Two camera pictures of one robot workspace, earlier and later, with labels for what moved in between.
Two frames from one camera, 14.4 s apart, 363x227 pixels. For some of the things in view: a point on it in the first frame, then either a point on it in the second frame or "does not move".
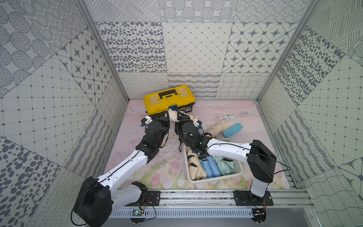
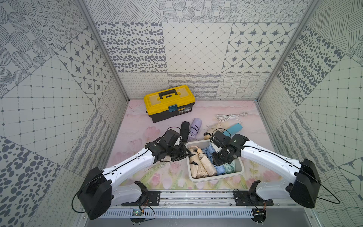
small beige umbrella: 173,115 → 209,167
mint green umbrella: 226,167 does not move
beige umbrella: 196,170 does not move
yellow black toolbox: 180,98 does not move
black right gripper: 183,119 → 217,161
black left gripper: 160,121 → 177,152
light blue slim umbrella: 206,167 → 220,170
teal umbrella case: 232,130 does not move
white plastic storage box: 238,171 does not move
